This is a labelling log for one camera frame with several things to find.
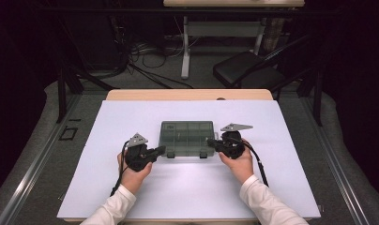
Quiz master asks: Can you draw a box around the wooden table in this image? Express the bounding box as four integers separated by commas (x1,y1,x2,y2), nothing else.
63,88,313,225

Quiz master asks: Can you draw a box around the person's left hand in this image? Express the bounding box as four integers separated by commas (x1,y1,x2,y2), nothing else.
116,151,154,196

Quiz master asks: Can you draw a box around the black folding chair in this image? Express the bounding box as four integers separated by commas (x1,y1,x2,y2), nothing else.
212,34,311,94

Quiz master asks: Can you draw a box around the left hand-held gripper black cable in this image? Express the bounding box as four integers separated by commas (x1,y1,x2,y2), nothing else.
110,140,131,198

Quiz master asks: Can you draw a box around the aluminium floor rail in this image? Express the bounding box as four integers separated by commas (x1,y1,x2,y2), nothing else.
0,93,83,225
298,97,371,225

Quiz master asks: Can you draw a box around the grey plastic compartment box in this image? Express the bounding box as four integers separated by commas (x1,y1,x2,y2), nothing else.
158,120,220,159

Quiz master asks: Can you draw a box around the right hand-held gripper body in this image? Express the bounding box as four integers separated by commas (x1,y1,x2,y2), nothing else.
220,122,254,160

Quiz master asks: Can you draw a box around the black metal stand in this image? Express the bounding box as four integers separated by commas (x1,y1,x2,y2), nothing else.
54,18,117,124
296,62,324,128

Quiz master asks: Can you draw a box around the right hand-held gripper black cable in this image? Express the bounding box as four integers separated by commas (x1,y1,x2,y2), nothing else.
237,139,270,188

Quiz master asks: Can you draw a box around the white board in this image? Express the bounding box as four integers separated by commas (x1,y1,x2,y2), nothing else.
56,99,322,220

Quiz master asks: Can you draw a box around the woven basket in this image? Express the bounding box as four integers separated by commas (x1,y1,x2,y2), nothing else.
262,17,287,53

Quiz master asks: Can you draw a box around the bundle of floor cables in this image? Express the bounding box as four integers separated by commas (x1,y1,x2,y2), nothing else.
109,15,195,90

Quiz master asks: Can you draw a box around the hand-held gripper black cable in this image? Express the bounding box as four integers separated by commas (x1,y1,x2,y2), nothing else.
110,140,131,198
237,139,270,188

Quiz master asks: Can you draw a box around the white-legged wooden desk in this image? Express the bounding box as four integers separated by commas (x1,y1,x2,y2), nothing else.
162,0,306,80

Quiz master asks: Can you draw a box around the person's right hand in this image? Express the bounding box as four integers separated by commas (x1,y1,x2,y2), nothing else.
219,140,255,185

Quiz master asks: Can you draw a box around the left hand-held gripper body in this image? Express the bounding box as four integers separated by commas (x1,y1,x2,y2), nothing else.
125,132,158,173

